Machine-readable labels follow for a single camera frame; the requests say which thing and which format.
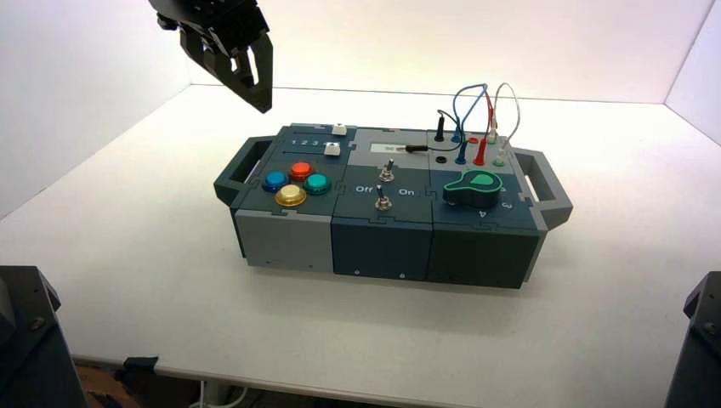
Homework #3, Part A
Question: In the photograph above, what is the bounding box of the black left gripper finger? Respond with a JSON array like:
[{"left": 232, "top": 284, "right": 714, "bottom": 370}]
[
  {"left": 179, "top": 26, "right": 238, "bottom": 91},
  {"left": 227, "top": 31, "right": 275, "bottom": 115}
]

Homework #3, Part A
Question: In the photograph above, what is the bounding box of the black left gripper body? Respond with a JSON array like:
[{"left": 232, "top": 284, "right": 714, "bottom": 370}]
[{"left": 148, "top": 0, "right": 270, "bottom": 59}]

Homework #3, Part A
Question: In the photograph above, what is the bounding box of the blue push button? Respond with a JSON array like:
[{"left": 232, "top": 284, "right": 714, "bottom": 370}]
[{"left": 261, "top": 171, "right": 289, "bottom": 193}]

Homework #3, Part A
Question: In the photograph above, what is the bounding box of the green push button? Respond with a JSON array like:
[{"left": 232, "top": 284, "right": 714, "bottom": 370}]
[{"left": 304, "top": 173, "right": 332, "bottom": 196}]

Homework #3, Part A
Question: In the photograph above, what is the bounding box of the yellow push button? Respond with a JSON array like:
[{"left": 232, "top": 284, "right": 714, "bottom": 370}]
[{"left": 275, "top": 184, "right": 309, "bottom": 209}]

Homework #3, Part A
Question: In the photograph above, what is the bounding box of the grey blue control box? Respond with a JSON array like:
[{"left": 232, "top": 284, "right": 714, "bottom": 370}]
[{"left": 213, "top": 122, "right": 575, "bottom": 291}]

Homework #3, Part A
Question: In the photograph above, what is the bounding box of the black green rotary knob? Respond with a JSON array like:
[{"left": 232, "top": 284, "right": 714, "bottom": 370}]
[{"left": 441, "top": 170, "right": 503, "bottom": 209}]

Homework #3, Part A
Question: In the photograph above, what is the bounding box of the black table clamp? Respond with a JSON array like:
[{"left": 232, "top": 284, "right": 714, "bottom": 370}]
[{"left": 115, "top": 355, "right": 160, "bottom": 389}]

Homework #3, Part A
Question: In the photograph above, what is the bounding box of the black plug cable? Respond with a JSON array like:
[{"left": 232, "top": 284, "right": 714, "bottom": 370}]
[{"left": 404, "top": 110, "right": 466, "bottom": 154}]

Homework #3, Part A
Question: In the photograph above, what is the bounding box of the blue plug cable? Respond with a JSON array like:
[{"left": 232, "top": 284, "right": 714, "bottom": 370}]
[{"left": 450, "top": 82, "right": 489, "bottom": 166}]

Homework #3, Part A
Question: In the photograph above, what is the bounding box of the red plug cable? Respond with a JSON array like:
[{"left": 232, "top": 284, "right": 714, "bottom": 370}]
[{"left": 473, "top": 93, "right": 500, "bottom": 167}]

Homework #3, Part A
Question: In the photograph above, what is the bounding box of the white plug cable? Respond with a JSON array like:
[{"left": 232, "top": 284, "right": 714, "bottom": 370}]
[{"left": 488, "top": 82, "right": 522, "bottom": 162}]

